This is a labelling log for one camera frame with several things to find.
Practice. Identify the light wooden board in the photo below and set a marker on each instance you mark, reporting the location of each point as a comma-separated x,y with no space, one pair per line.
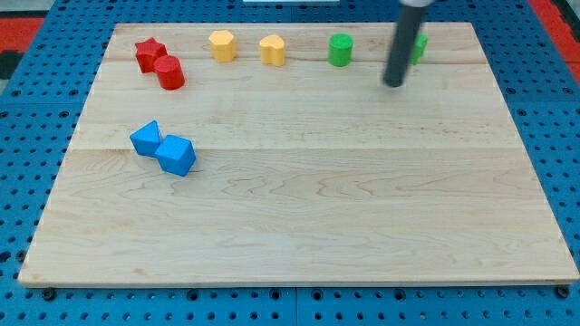
306,174

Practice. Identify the blue cube block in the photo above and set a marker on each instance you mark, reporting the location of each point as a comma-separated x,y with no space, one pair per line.
176,155

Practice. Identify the yellow heart block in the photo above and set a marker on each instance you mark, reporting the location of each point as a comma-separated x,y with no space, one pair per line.
272,50

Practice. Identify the green cylinder block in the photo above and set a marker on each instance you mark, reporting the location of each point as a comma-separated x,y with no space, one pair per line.
340,50

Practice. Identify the yellow hexagon block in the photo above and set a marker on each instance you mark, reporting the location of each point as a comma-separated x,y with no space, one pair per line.
223,46

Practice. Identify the blue triangle block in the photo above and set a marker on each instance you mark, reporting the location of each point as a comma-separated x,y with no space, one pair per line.
147,139

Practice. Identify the red cylinder block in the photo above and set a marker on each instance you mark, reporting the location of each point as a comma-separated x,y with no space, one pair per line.
169,72

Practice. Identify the green block behind rod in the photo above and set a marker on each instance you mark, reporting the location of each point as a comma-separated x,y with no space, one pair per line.
419,48

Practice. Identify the red star block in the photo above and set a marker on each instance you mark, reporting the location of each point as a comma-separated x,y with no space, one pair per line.
148,52

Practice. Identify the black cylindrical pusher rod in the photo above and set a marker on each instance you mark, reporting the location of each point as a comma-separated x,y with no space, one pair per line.
399,56

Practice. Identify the silver rod mount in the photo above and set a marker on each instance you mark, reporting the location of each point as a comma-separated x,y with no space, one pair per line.
417,3

